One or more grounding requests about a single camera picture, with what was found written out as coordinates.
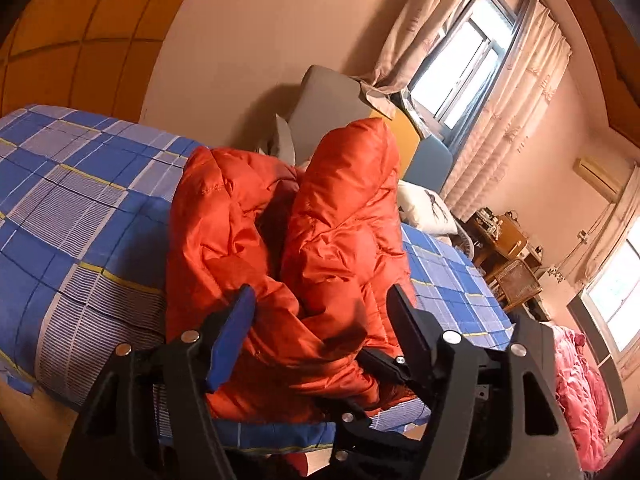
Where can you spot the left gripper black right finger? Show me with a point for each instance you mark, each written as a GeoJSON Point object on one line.
{"type": "Point", "coordinates": [493, 415]}

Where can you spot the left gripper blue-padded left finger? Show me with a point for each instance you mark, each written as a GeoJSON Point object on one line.
{"type": "Point", "coordinates": [145, 417]}

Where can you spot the orange down puffer jacket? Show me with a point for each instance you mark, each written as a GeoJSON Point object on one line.
{"type": "Point", "coordinates": [320, 246]}

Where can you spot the red pink puffer garment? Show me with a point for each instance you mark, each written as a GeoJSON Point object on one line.
{"type": "Point", "coordinates": [582, 396]}

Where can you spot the wicker back wooden chair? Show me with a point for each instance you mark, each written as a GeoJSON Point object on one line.
{"type": "Point", "coordinates": [513, 284]}

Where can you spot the wooden desk with clutter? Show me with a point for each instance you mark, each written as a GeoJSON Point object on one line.
{"type": "Point", "coordinates": [498, 239]}

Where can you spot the white printed pillow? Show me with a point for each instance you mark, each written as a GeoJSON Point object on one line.
{"type": "Point", "coordinates": [424, 210]}

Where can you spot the blue plaid bed sheet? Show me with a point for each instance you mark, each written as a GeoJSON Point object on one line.
{"type": "Point", "coordinates": [84, 212]}

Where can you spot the beige patterned right curtain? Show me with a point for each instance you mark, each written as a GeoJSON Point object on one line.
{"type": "Point", "coordinates": [529, 76]}

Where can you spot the beige patterned curtain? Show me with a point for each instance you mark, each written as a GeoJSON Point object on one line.
{"type": "Point", "coordinates": [529, 76]}
{"type": "Point", "coordinates": [412, 37]}

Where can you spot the grey pillow by headboard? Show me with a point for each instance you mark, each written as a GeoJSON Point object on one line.
{"type": "Point", "coordinates": [279, 142]}

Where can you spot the orange wooden wardrobe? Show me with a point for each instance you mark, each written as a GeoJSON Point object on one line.
{"type": "Point", "coordinates": [93, 55]}

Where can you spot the beige patterned left curtain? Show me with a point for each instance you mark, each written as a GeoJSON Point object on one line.
{"type": "Point", "coordinates": [412, 37]}

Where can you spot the wall air conditioner unit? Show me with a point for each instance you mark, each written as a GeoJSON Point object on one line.
{"type": "Point", "coordinates": [598, 179]}

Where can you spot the bright window with frame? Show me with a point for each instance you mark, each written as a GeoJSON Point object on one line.
{"type": "Point", "coordinates": [447, 86]}

